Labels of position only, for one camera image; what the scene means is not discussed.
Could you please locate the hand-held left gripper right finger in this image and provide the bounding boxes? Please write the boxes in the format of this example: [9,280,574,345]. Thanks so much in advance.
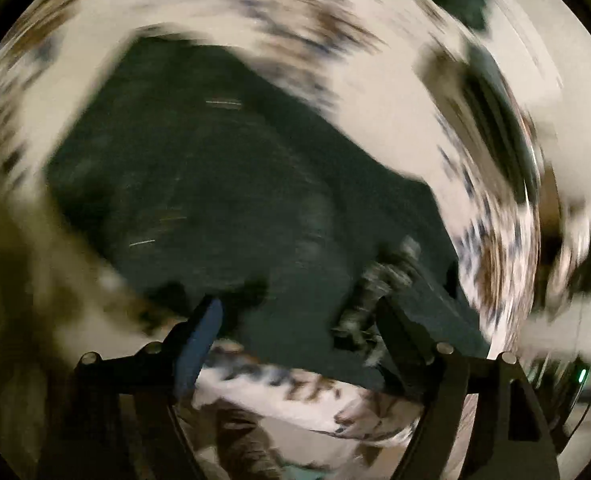
[374,294,561,480]

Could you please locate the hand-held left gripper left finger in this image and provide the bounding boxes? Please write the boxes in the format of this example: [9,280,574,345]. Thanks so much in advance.
[36,295,226,480]

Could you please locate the dark blue jeans pants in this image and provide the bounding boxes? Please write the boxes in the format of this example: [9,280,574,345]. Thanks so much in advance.
[43,34,491,397]

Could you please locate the person's plush robe legs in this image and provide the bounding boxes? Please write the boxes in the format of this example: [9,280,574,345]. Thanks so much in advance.
[210,407,282,480]

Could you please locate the folded light blue jeans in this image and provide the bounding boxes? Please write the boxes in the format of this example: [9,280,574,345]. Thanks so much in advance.
[415,44,542,203]

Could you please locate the floral bed sheet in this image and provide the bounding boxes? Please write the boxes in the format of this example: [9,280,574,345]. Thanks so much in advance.
[0,0,576,450]

